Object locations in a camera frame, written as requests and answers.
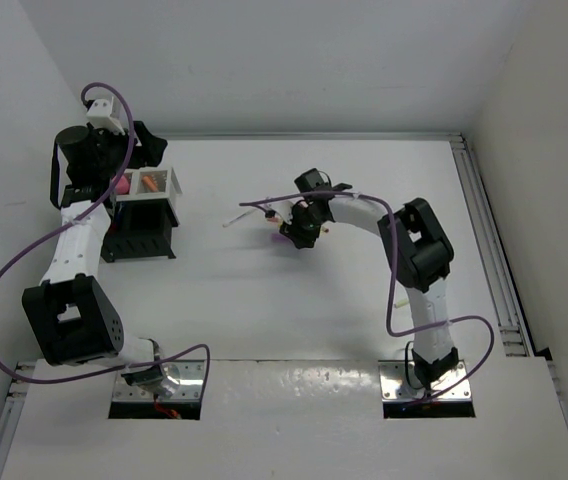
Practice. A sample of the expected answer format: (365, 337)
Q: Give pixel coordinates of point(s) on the orange capped white marker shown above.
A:
(150, 184)

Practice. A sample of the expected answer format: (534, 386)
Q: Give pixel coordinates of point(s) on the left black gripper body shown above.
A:
(112, 151)

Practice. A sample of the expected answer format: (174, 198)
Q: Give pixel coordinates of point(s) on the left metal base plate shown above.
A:
(178, 381)

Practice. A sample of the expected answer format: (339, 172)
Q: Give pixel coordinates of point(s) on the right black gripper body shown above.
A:
(304, 227)

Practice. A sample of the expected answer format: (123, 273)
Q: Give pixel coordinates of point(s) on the black slatted organizer bin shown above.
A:
(145, 231)

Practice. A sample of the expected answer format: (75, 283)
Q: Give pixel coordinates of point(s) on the white slatted organizer bin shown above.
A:
(165, 178)

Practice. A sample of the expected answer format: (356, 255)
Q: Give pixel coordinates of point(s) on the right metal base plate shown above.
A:
(400, 385)

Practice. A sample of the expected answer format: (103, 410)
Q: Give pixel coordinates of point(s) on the purple highlighter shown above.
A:
(276, 237)

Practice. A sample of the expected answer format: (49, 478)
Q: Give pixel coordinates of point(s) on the metal base plate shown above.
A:
(400, 385)
(178, 381)

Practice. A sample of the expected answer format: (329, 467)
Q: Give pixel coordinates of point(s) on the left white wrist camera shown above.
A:
(104, 113)

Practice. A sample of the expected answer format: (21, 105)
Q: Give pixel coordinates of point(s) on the pink eraser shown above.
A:
(122, 187)

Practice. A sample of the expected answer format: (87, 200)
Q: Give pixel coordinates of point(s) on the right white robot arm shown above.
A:
(417, 249)

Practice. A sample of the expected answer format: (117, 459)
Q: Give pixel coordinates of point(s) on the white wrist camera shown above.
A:
(104, 113)
(280, 215)

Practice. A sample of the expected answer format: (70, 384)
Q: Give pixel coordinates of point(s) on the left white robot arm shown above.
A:
(115, 204)

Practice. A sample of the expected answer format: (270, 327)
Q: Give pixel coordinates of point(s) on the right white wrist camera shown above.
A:
(280, 215)

